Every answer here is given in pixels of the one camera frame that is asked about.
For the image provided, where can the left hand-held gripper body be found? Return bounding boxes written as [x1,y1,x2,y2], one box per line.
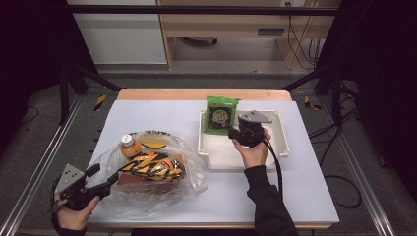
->
[53,163,112,211]

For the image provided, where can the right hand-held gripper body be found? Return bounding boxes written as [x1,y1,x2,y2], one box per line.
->
[235,110,273,148]

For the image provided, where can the green snack packet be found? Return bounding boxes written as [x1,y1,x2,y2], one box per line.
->
[203,95,240,136]

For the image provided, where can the white plastic bin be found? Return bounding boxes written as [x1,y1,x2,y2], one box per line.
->
[198,109,291,171]

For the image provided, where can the orange juice bottle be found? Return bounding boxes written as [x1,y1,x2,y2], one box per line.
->
[119,134,143,160]

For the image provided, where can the orange black chips packet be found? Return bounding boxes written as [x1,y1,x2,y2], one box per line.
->
[118,150,186,182]

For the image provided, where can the translucent plastic bag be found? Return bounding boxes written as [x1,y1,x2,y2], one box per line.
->
[86,130,209,219]

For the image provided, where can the person's right hand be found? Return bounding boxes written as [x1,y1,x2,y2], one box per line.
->
[231,128,272,169]

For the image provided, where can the person's left hand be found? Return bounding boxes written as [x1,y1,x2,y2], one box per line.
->
[53,193,101,231]

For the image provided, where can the white table sheet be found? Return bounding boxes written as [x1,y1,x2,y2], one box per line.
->
[87,99,340,225]

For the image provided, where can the yellow black tape strip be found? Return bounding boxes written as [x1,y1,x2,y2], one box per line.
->
[303,95,323,111]
[93,94,108,112]

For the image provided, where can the black metal stand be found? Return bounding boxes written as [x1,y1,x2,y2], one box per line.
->
[278,62,345,127]
[58,60,124,126]

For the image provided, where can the light wooden desk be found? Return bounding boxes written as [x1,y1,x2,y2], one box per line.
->
[156,0,342,71]

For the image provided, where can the black crossbar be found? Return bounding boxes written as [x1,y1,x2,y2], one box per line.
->
[63,4,342,17]

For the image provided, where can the white cabinet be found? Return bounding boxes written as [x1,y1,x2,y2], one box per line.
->
[67,0,168,66]

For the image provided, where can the black curtain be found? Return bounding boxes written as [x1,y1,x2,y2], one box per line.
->
[0,0,96,155]
[314,0,417,201]

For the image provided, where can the aluminium rail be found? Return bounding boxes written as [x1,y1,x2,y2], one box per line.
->
[319,94,396,236]
[0,94,85,236]

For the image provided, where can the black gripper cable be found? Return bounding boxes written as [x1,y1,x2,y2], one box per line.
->
[262,139,284,201]

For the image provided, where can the hanging black cables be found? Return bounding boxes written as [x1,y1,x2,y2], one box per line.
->
[286,1,324,71]

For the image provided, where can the black floor cable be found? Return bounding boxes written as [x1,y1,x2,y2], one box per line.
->
[308,107,363,209]

